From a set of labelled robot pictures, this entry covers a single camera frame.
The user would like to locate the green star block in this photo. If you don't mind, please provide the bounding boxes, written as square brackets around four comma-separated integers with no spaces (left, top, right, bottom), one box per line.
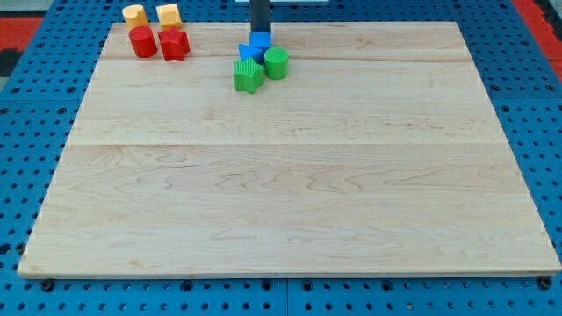
[234,58,264,94]

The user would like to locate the light wooden board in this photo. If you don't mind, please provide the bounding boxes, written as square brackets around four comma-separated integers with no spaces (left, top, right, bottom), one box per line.
[18,22,561,279]

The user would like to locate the red star block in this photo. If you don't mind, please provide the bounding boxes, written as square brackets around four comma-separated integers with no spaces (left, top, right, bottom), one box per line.
[158,28,191,61]

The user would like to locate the green cylinder block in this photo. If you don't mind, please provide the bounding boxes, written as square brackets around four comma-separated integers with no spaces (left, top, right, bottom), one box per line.
[264,47,289,80]

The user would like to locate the blue triangle block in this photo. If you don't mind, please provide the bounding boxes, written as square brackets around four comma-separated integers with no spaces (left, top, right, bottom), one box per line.
[238,43,264,65]

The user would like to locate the blue cube block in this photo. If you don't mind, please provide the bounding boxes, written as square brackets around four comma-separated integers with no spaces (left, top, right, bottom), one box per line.
[249,32,272,51]

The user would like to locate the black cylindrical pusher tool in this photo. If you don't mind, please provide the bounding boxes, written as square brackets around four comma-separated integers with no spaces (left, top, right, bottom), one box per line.
[249,0,271,32]

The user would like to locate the yellow cube block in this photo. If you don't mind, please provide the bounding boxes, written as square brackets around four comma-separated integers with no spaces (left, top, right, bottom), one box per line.
[155,4,183,31]

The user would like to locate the red cylinder block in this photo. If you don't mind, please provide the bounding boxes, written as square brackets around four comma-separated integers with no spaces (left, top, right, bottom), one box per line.
[128,26,157,58]

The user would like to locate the yellow rounded block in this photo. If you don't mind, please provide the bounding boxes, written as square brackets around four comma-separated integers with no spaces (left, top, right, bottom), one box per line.
[122,4,148,31]

